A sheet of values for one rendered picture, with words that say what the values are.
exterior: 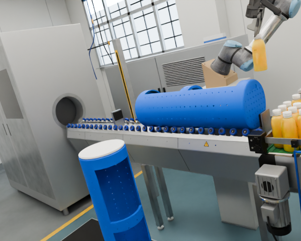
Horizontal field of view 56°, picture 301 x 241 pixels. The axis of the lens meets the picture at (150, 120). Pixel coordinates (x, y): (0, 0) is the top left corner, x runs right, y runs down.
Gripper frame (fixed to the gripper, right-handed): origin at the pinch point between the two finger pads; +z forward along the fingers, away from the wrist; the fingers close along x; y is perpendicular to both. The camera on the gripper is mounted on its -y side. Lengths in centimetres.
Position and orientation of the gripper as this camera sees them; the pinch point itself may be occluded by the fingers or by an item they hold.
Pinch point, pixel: (257, 35)
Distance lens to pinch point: 165.5
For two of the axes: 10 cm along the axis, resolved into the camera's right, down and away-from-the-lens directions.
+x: -4.8, 2.1, -8.5
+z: -1.0, 9.5, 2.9
